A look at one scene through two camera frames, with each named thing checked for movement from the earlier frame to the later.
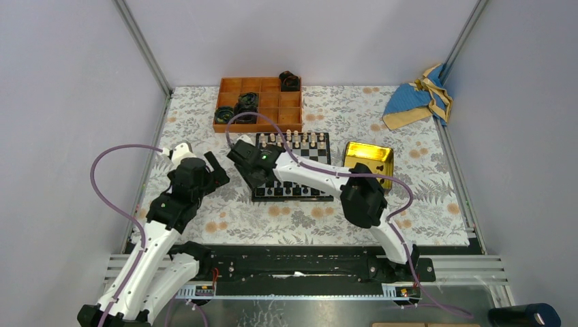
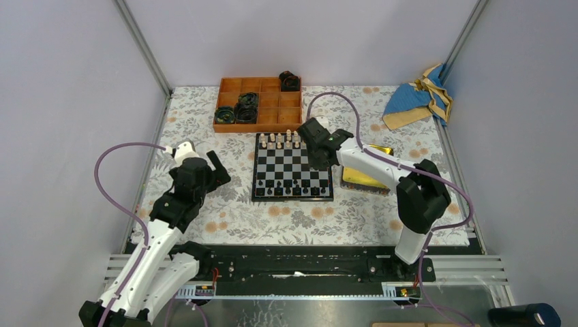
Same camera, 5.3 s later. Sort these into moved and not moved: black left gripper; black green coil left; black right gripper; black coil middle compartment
Moved: black right gripper
Not moved: black green coil left; black coil middle compartment; black left gripper
